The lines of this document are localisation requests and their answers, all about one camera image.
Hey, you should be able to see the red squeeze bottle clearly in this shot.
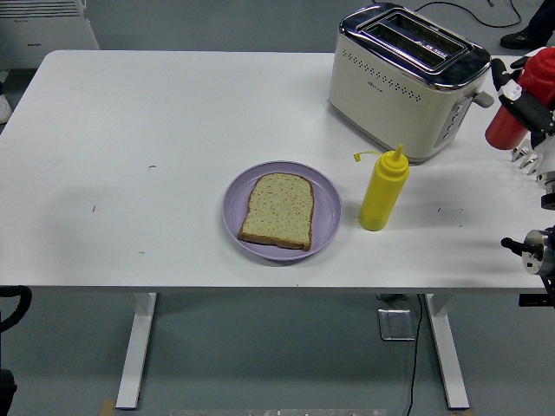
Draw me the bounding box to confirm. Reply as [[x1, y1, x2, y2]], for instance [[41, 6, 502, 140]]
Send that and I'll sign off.
[[484, 46, 555, 151]]

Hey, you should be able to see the thin black floor cable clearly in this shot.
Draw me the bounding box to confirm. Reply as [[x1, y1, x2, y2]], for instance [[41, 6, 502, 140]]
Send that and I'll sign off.
[[405, 294, 424, 416]]

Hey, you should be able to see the purple plate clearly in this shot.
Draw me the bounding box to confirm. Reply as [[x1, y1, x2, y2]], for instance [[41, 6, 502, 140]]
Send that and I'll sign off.
[[222, 160, 343, 262]]

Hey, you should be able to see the person's leg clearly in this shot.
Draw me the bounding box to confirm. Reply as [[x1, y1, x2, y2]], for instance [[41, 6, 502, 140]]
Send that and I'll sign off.
[[499, 0, 555, 49]]

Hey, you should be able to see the metal floor socket plate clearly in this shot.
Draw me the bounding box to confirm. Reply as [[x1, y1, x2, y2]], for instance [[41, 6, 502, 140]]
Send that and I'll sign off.
[[376, 307, 416, 341]]

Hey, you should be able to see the person's foot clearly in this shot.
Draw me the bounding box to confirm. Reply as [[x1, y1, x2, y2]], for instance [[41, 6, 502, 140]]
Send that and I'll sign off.
[[0, 84, 12, 125]]

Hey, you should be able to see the black looped cable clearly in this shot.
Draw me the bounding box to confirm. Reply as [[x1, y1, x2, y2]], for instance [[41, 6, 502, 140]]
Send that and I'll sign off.
[[414, 0, 524, 28]]

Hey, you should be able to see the white slatted appliance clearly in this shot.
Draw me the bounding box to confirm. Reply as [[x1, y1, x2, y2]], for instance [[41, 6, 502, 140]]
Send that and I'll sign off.
[[0, 0, 101, 71]]

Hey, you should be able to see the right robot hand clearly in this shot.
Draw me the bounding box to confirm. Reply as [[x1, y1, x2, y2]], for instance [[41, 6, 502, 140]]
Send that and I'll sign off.
[[490, 51, 555, 183]]

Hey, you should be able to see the cream and chrome toaster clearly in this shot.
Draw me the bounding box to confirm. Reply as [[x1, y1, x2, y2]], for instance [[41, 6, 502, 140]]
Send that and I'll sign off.
[[326, 2, 495, 165]]

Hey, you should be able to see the black table control panel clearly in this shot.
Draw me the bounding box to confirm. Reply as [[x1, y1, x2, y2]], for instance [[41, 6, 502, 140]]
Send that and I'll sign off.
[[518, 293, 555, 307]]

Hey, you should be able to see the silver metal toast rack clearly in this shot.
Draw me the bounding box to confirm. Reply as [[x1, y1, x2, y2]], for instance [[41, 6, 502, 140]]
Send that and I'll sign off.
[[511, 138, 541, 175]]

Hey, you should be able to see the yellow squeeze bottle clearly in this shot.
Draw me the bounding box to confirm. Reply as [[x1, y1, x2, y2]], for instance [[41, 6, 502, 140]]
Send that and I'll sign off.
[[351, 143, 410, 231]]

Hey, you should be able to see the white table leg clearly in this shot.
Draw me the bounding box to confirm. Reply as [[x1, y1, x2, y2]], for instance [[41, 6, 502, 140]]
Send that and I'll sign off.
[[423, 293, 470, 410], [114, 292, 158, 411]]

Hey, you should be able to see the slice of bread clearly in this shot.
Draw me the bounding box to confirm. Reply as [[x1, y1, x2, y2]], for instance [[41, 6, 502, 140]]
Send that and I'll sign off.
[[237, 172, 315, 252]]

